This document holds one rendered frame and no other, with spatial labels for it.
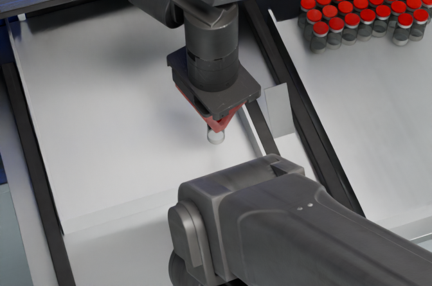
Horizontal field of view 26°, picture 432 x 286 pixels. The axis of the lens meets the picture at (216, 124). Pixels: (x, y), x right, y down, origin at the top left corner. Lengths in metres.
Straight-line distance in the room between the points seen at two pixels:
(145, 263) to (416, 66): 0.45
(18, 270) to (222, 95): 0.85
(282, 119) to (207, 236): 0.61
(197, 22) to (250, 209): 0.44
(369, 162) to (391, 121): 0.07
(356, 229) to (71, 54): 0.83
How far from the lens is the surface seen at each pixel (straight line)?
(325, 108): 1.23
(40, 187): 1.16
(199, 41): 0.97
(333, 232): 0.50
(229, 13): 0.97
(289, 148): 1.19
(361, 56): 1.29
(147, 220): 1.15
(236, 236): 0.56
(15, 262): 1.76
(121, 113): 1.22
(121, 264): 1.12
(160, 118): 1.22
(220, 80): 1.02
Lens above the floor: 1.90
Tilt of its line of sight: 57 degrees down
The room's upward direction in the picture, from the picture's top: straight up
